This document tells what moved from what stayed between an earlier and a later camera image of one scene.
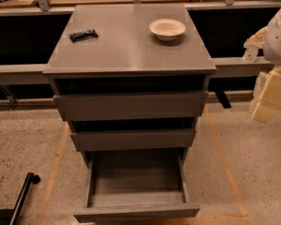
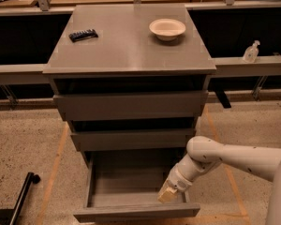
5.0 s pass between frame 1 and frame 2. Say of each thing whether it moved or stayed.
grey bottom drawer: stayed
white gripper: moved
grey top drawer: stayed
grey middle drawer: stayed
